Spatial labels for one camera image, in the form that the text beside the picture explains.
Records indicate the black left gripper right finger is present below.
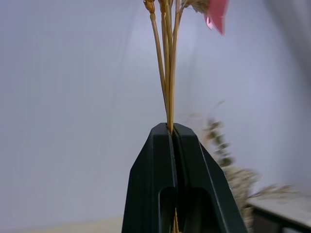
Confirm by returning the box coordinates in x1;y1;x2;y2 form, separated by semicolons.
172;123;248;233

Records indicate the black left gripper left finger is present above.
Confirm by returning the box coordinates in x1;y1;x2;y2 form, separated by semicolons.
121;122;177;233

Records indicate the dried bouquet with green leaves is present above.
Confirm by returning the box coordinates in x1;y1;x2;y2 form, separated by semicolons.
179;100;304;233

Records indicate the dried bouquet with pink flower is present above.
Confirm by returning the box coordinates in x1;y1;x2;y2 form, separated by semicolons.
142;0;230;233

